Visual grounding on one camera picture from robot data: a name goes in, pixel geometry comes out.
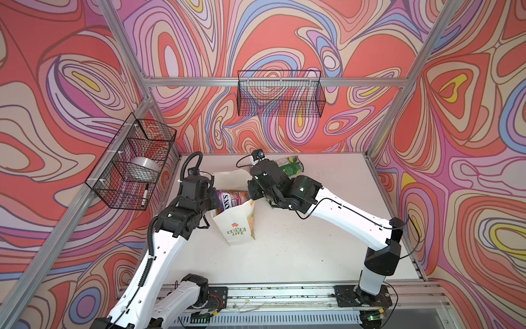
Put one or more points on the white paper gift bag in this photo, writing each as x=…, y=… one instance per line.
x=236, y=224

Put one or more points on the black wire basket left wall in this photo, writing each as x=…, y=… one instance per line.
x=127, y=174

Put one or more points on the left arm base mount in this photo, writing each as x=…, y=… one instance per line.
x=216, y=301

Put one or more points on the aluminium front rail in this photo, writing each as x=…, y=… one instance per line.
x=315, y=295

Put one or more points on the purple Fox's candy packet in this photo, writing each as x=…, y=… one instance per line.
x=230, y=199

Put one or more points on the black wire basket back wall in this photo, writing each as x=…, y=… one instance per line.
x=280, y=93

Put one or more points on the marker pen in basket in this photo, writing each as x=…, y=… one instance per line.
x=144, y=198

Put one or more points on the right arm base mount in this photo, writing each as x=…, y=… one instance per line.
x=352, y=296

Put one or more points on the white tape roll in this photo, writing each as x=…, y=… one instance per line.
x=144, y=169

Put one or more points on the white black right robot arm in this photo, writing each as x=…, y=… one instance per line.
x=309, y=198

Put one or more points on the dark green snack packet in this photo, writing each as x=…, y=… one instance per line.
x=291, y=166

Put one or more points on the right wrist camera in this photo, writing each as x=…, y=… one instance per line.
x=257, y=156

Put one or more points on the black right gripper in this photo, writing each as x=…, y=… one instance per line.
x=253, y=185

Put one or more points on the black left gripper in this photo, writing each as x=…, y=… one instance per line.
x=211, y=192

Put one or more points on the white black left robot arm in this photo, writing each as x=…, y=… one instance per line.
x=167, y=234

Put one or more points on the black wire basket wall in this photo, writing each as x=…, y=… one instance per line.
x=127, y=174
x=280, y=93

